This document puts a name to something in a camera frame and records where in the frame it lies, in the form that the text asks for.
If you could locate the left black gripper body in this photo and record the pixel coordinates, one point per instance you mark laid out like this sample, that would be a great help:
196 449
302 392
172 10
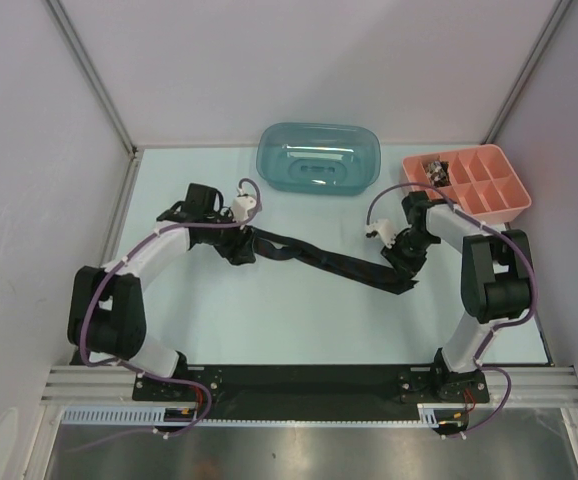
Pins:
225 240

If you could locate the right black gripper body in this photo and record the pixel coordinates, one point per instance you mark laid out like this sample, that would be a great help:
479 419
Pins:
409 250

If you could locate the dark striped necktie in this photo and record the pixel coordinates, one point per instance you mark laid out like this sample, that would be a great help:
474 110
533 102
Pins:
281 248

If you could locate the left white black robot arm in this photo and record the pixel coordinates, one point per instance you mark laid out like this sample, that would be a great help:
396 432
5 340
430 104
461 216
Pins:
108 321

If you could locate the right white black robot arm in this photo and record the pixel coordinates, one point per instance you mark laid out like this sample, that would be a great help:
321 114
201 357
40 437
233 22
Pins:
498 287

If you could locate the rolled tie in tray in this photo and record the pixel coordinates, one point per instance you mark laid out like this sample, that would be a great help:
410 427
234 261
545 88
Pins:
437 173

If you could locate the pink compartment organizer tray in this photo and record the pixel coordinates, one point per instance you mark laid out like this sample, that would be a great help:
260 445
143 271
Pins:
483 181

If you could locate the teal transparent plastic tub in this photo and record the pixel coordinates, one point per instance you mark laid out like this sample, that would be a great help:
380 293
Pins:
319 158

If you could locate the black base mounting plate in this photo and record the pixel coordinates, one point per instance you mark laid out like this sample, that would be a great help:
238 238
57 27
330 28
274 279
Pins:
319 393

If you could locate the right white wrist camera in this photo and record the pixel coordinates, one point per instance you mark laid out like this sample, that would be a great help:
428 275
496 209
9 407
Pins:
384 230

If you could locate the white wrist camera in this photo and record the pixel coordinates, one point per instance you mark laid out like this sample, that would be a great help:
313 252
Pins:
384 230
244 208

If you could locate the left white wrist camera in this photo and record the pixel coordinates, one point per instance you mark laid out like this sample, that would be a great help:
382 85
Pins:
244 208

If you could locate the white slotted cable duct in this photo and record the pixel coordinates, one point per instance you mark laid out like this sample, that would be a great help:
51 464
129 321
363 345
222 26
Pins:
145 416

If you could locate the aluminium extrusion rail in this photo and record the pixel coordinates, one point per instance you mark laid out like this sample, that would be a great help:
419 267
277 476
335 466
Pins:
532 387

